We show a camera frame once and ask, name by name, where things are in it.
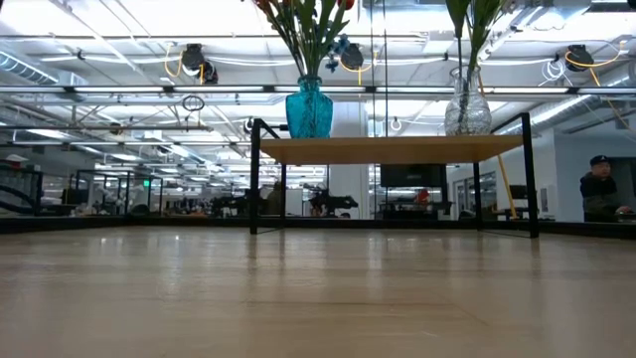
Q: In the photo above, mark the wooden shelf black legs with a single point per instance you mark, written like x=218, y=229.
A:
x=387, y=150

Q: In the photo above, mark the yellow tulip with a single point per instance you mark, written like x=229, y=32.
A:
x=492, y=12
x=476, y=40

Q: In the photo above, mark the clear glass vase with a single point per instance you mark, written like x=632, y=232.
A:
x=467, y=119

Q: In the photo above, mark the distant black frame enclosure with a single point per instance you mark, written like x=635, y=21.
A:
x=126, y=191

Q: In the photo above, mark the black metal rig frame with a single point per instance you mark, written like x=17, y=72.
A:
x=99, y=224

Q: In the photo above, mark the black rectangular box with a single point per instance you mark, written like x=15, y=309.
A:
x=412, y=176

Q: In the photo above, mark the teal glass vase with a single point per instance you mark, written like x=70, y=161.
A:
x=309, y=114

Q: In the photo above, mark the long ceiling light bar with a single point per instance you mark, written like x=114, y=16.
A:
x=149, y=90

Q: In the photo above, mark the red blossom spray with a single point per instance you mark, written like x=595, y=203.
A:
x=263, y=4

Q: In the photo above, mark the distant black robot station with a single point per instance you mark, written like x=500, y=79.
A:
x=238, y=205
x=328, y=203

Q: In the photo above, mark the person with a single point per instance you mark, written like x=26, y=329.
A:
x=598, y=191

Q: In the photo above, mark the orange tulip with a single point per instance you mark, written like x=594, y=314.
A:
x=323, y=15

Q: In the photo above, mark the blue flower bunch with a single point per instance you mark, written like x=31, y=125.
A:
x=340, y=45

